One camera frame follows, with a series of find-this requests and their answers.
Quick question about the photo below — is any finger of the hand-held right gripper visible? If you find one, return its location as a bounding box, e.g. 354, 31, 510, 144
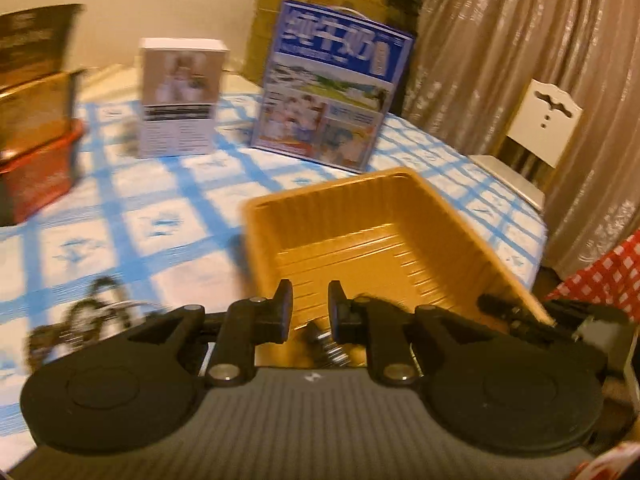
507, 319, 577, 347
477, 294, 540, 324

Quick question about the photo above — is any blue milk box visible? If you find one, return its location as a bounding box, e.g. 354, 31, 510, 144
250, 0, 417, 174

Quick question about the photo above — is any brown cardboard box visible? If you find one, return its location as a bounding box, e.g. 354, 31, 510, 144
242, 0, 392, 87

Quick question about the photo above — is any blue checked tablecloth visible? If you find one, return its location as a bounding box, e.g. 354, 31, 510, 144
0, 92, 549, 466

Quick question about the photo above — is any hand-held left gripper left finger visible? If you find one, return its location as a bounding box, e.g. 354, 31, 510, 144
119, 279, 294, 388

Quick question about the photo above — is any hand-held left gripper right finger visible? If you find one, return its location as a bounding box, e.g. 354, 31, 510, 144
327, 280, 507, 388

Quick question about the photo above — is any yellow instant meal bowl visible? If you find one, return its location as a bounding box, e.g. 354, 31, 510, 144
0, 69, 85, 155

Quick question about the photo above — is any small white product box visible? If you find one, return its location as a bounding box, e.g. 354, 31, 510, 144
137, 37, 230, 159

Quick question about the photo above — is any beige shiny curtain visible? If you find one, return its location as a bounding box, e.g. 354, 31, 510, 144
400, 0, 640, 278

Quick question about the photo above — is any white wooden chair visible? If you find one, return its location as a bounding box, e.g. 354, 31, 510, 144
469, 78, 584, 212

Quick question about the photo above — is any orange plastic tray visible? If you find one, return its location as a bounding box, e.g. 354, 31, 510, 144
242, 167, 554, 367

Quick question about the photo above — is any red checked cloth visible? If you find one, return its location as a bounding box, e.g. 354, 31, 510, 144
547, 229, 640, 327

